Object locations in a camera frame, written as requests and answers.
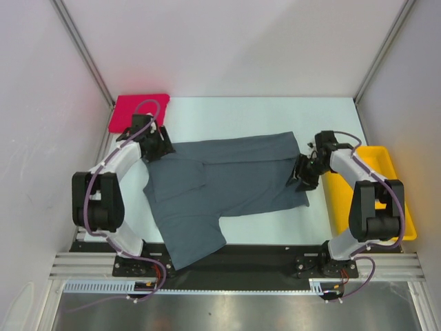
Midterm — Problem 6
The grey t-shirt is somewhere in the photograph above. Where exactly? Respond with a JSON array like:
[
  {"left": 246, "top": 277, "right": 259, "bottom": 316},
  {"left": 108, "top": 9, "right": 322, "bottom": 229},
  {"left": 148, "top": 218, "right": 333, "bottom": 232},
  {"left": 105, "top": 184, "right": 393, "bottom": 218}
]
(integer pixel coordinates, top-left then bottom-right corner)
[{"left": 143, "top": 132, "right": 309, "bottom": 270}]

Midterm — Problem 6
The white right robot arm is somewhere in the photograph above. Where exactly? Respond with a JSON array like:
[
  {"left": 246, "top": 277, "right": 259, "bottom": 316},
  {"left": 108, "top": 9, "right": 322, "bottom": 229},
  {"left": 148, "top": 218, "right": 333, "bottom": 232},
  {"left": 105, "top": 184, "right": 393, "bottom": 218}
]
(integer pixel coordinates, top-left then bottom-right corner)
[{"left": 286, "top": 130, "right": 405, "bottom": 278}]

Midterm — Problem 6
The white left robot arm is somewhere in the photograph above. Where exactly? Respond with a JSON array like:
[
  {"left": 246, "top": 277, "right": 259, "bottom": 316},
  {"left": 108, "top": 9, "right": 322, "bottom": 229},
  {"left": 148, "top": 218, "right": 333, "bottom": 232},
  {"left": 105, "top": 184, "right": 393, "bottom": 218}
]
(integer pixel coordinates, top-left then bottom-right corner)
[{"left": 72, "top": 113, "right": 173, "bottom": 277}]

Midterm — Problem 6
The yellow plastic tray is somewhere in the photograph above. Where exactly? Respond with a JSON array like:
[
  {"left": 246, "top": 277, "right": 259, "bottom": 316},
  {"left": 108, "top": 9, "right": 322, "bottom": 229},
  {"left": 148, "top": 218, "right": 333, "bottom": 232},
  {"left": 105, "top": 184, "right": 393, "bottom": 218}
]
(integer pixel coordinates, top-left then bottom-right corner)
[{"left": 322, "top": 146, "right": 418, "bottom": 242}]

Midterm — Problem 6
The folded red t-shirt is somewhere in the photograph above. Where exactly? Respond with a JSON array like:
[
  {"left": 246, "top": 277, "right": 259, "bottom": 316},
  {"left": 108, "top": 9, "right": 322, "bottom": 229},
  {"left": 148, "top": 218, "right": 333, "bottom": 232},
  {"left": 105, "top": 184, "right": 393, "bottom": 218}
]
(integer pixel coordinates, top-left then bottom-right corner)
[{"left": 107, "top": 94, "right": 170, "bottom": 134}]

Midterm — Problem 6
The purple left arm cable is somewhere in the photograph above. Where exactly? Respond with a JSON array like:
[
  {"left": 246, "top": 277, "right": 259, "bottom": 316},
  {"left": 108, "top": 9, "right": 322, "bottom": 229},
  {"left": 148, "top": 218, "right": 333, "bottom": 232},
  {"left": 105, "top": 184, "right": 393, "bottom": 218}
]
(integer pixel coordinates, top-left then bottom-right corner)
[{"left": 65, "top": 99, "right": 168, "bottom": 313}]

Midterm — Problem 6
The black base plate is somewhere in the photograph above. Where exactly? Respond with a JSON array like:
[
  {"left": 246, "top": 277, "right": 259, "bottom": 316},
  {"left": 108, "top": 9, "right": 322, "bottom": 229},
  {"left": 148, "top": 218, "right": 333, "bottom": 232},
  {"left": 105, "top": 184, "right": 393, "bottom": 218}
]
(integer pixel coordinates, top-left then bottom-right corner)
[{"left": 68, "top": 241, "right": 404, "bottom": 292}]

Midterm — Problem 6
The white cable duct right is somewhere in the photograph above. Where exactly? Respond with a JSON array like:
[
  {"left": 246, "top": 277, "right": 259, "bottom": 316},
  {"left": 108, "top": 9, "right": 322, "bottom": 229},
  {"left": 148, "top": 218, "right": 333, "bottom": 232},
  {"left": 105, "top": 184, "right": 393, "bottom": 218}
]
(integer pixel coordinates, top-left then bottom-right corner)
[{"left": 309, "top": 279, "right": 345, "bottom": 295}]

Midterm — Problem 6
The white cable duct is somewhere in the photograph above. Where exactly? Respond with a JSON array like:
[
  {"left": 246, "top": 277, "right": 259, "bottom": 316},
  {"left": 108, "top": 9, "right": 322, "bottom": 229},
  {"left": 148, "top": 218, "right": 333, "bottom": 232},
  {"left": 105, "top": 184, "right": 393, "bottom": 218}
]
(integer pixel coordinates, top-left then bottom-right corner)
[
  {"left": 309, "top": 279, "right": 345, "bottom": 295},
  {"left": 63, "top": 280, "right": 157, "bottom": 294}
]

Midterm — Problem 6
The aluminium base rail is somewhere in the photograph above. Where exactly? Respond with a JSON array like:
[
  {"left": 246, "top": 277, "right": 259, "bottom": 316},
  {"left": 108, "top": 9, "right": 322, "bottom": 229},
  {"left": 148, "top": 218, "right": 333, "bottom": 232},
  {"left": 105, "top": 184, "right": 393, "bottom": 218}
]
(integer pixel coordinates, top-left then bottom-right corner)
[{"left": 49, "top": 252, "right": 425, "bottom": 282}]

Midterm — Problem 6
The aluminium frame post left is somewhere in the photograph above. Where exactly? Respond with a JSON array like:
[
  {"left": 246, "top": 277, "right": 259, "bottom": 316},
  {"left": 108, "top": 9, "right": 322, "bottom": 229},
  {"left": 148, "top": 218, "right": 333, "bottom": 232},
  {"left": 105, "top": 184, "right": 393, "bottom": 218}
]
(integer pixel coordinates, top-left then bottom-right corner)
[{"left": 50, "top": 0, "right": 116, "bottom": 109}]

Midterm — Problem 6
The aluminium frame post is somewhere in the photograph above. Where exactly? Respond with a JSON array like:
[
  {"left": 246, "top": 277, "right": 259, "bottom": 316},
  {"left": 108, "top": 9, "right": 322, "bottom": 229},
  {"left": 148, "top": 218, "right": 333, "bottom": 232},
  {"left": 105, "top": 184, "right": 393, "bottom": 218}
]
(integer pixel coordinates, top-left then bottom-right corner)
[
  {"left": 50, "top": 0, "right": 116, "bottom": 109},
  {"left": 353, "top": 0, "right": 418, "bottom": 107}
]

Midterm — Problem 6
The white cable duct left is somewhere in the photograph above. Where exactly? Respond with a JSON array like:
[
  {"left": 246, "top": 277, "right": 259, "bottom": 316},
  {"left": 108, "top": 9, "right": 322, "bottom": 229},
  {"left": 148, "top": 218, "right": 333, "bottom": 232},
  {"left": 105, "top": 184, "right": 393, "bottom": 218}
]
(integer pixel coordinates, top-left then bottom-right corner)
[{"left": 63, "top": 280, "right": 157, "bottom": 294}]

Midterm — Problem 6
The aluminium frame post right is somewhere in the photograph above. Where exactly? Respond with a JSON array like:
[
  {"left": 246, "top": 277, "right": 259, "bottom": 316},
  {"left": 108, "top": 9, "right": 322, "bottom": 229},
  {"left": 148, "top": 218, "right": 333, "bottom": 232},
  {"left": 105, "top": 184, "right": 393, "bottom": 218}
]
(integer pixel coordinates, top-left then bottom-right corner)
[{"left": 353, "top": 0, "right": 418, "bottom": 107}]

